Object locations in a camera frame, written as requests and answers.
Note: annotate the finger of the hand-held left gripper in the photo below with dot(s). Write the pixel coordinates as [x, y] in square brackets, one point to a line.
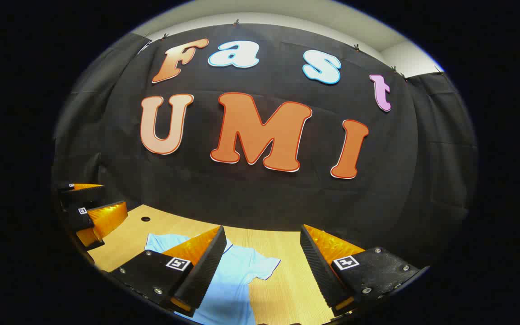
[79, 219]
[81, 195]

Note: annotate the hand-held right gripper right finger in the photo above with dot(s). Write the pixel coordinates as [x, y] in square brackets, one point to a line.
[318, 271]

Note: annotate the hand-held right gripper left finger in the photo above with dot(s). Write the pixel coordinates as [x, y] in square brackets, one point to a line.
[206, 271]

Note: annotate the light blue T-shirt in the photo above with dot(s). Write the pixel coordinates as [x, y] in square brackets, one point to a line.
[237, 280]

